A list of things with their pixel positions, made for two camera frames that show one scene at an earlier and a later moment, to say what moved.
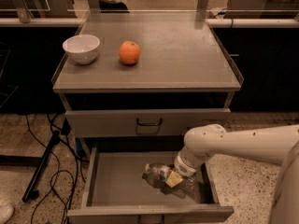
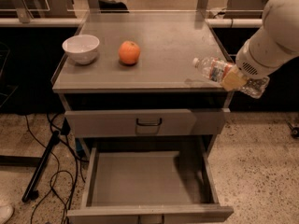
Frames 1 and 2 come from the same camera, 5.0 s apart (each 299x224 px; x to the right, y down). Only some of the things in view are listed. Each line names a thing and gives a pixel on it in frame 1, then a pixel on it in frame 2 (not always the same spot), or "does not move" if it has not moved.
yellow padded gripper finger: (174, 179) → (234, 78)
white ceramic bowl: (81, 49) does not move
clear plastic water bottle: (156, 174) → (214, 69)
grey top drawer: (126, 123) does not move
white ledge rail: (211, 22) does not move
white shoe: (7, 212) does not move
